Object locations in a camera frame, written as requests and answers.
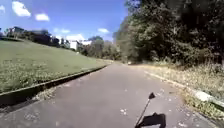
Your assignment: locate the row of trees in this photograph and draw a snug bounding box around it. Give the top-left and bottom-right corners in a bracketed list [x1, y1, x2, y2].
[78, 35, 121, 61]

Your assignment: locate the pale kerb beside verge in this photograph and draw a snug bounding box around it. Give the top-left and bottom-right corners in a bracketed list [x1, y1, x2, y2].
[143, 69, 224, 111]

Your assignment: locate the dense wood of trees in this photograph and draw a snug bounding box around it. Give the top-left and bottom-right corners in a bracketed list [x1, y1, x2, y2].
[113, 0, 224, 68]

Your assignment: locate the concrete kerb beside grass slope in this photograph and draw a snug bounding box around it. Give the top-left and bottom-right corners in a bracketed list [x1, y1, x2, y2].
[0, 64, 109, 108]

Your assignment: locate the grass slope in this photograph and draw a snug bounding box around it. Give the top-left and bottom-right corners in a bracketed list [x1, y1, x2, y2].
[0, 39, 113, 94]

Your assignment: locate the white building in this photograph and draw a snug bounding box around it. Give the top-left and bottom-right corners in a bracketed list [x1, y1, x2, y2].
[68, 39, 93, 51]

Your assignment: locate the grey asphalt path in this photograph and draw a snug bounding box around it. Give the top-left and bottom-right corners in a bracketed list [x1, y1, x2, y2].
[0, 62, 221, 128]

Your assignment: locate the dark building among trees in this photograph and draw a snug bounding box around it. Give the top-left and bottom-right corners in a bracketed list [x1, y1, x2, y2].
[4, 26, 61, 47]

